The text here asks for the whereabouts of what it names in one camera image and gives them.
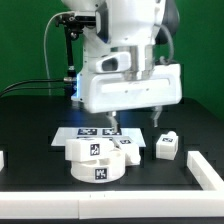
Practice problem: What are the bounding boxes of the black cables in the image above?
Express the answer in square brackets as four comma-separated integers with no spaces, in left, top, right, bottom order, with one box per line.
[0,78,73,98]

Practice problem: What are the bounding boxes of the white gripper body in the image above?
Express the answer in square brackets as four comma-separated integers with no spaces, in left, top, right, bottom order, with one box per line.
[80,64,182,113]

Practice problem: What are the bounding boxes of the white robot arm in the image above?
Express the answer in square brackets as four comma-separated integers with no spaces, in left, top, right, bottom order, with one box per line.
[61,0,182,131]

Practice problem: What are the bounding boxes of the white marker sheet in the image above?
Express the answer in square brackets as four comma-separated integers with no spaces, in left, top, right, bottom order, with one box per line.
[51,127,145,147]

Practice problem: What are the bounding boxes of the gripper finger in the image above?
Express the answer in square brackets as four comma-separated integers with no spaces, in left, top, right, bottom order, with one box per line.
[106,111,119,133]
[152,107,162,127]

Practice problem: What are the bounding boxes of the black camera on stand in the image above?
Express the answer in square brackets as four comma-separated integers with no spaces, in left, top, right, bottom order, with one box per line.
[55,12,96,97]

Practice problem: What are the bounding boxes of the grey camera cable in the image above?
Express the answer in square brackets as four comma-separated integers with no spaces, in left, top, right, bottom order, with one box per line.
[43,11,73,97]

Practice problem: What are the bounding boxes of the white workspace border frame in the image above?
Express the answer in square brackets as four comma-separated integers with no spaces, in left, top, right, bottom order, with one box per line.
[0,151,224,219]

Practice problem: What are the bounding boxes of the white round stool seat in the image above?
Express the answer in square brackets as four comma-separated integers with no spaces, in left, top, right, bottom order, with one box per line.
[71,150,125,183]

